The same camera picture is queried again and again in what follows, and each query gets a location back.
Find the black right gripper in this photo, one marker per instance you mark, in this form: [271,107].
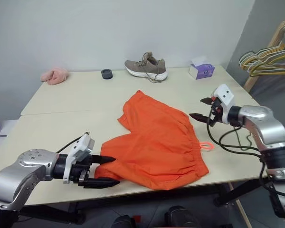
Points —
[216,105]

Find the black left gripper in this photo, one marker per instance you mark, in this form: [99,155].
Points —
[82,172]

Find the orange shorts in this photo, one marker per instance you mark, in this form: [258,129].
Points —
[156,142]

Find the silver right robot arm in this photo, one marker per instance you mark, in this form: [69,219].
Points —
[270,128]

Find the purple tissue box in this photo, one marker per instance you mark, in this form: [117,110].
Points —
[204,71]

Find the clothes hangers on rack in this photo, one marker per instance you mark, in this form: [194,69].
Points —
[251,82]

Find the dark rounded shape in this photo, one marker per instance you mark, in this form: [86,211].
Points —
[180,217]
[123,222]

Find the taupe knit sneaker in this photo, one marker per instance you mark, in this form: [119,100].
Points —
[145,67]

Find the small black round container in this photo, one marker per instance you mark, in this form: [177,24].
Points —
[107,74]

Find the pink fluffy cloth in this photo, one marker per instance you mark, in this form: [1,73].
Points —
[55,77]

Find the light wooden slat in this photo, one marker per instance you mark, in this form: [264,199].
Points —
[240,209]

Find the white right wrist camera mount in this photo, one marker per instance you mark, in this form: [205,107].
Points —
[224,95]

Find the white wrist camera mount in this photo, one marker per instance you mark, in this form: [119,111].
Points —
[79,148]
[224,95]

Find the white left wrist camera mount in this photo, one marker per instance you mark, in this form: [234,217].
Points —
[79,148]

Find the black table leg frame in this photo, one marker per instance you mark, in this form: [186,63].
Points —
[242,190]

